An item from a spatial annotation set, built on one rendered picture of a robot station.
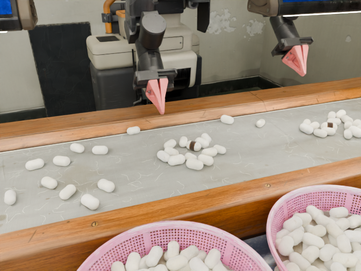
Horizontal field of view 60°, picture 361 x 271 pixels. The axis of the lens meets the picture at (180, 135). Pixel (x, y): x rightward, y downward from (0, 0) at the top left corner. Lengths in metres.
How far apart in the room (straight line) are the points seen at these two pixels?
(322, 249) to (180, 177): 0.28
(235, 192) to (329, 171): 0.20
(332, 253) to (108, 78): 1.24
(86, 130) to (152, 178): 0.25
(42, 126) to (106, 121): 0.16
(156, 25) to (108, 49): 0.78
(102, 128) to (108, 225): 0.35
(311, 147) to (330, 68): 1.94
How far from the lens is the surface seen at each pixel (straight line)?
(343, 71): 2.62
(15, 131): 0.85
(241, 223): 0.57
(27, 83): 2.73
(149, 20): 0.75
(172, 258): 0.48
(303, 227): 0.59
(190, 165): 0.64
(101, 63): 1.51
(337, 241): 0.57
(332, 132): 0.85
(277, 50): 0.96
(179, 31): 1.31
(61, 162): 0.70
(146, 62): 0.77
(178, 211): 0.52
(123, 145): 0.75
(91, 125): 0.81
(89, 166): 0.69
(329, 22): 2.70
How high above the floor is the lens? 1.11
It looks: 28 degrees down
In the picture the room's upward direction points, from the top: straight up
